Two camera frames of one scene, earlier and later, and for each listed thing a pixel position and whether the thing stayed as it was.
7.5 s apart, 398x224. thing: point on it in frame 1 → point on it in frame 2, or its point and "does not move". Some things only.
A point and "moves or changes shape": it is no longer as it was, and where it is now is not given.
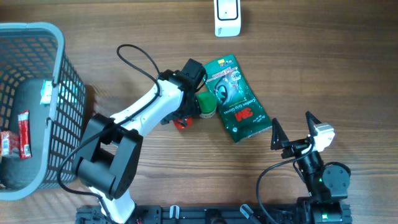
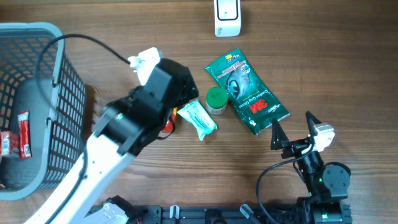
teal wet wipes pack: (46, 93) → (197, 116)
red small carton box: (10, 143) does not move
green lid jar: (207, 104) → (216, 99)
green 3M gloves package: (237, 107) moves or changes shape
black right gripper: (293, 147) does not move
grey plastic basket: (37, 74) does not move
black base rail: (304, 213) does not move
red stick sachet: (24, 134) does not move
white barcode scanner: (227, 18) does not move
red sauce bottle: (183, 123) → (169, 126)
